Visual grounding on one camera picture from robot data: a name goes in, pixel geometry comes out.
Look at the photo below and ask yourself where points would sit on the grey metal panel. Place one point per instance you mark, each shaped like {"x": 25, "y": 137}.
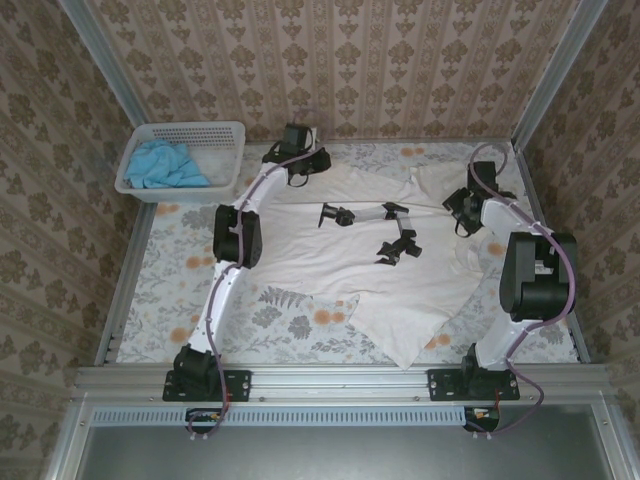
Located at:
{"x": 325, "y": 455}

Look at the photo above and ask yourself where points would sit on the white t-shirt with robot print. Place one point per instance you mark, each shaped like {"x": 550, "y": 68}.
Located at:
{"x": 310, "y": 260}

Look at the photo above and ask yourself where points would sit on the white plastic basket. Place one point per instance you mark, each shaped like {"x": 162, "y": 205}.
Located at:
{"x": 200, "y": 134}

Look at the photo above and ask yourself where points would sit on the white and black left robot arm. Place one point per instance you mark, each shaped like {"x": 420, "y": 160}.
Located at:
{"x": 235, "y": 235}

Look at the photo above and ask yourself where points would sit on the aluminium mounting rail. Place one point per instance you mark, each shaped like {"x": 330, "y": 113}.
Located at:
{"x": 340, "y": 385}

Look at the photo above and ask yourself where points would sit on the aluminium table side rail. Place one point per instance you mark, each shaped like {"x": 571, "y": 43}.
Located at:
{"x": 125, "y": 300}
{"x": 528, "y": 175}

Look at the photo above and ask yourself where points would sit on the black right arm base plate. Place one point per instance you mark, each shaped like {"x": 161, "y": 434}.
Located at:
{"x": 442, "y": 385}

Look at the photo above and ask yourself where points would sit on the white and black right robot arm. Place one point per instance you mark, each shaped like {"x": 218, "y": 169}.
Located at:
{"x": 535, "y": 280}

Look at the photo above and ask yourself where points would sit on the light blue t-shirt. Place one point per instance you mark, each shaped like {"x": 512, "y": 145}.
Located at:
{"x": 160, "y": 165}

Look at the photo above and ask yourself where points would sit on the aluminium frame post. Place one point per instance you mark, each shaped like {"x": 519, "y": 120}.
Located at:
{"x": 105, "y": 65}
{"x": 555, "y": 70}

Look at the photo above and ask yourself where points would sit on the floral tablecloth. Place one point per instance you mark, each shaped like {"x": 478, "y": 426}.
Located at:
{"x": 165, "y": 280}

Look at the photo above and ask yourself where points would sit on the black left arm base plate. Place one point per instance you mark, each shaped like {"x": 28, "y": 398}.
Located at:
{"x": 240, "y": 385}

